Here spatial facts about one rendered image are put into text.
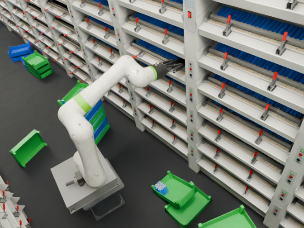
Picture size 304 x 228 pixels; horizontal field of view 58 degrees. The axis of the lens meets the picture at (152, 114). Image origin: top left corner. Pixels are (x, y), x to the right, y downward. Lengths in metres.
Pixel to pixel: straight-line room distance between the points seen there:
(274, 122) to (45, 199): 1.88
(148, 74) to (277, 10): 0.70
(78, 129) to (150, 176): 1.11
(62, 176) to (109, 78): 0.89
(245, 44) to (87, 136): 0.88
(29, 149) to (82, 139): 1.50
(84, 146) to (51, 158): 1.32
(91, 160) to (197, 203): 0.99
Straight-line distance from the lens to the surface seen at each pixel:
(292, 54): 1.27
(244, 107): 1.55
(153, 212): 2.21
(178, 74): 1.78
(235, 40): 1.35
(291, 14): 1.17
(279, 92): 1.37
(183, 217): 2.18
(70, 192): 2.02
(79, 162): 1.81
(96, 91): 1.54
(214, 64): 1.52
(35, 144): 2.91
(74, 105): 1.54
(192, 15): 1.45
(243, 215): 1.86
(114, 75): 1.55
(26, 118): 3.34
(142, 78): 1.48
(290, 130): 1.49
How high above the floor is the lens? 1.98
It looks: 44 degrees down
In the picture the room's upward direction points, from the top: 9 degrees counter-clockwise
